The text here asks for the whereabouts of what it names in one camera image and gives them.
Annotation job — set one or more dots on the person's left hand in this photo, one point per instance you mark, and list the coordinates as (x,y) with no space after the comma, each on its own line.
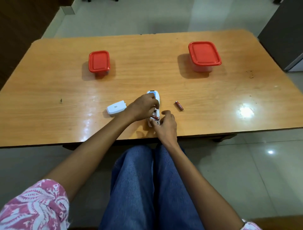
(140,107)

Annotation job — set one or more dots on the person's right hand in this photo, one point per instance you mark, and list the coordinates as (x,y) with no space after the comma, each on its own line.
(168,129)

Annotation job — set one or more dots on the person's right fingers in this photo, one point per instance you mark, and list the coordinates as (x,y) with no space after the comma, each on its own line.
(158,122)

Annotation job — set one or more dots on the person's left fingers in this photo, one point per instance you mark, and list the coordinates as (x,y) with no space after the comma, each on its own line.
(152,104)

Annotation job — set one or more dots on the red battery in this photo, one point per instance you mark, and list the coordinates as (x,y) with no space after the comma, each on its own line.
(179,106)
(155,117)

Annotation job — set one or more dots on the white remote control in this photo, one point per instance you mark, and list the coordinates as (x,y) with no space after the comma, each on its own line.
(158,98)

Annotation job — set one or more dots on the person's left forearm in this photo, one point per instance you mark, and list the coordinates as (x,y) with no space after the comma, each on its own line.
(94,151)

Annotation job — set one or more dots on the person's right forearm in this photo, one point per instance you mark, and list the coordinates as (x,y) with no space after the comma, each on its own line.
(198,184)

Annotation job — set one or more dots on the white battery cover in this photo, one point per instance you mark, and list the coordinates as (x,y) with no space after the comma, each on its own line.
(116,107)

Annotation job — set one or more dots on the small red-lidded plastic container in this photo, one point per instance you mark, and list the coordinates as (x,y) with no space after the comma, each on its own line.
(99,61)

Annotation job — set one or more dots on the blue jeans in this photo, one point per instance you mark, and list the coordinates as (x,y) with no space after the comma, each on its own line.
(142,189)

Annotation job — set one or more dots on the large red-lidded plastic container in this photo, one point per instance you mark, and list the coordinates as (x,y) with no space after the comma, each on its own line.
(204,53)

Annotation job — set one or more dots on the pink floral shirt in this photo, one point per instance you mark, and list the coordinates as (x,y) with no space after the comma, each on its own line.
(35,206)

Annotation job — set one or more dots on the dark grey cabinet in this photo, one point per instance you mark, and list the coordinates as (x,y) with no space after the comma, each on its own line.
(281,28)

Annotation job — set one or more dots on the dark wooden door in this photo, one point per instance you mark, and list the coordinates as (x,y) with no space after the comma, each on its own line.
(21,30)

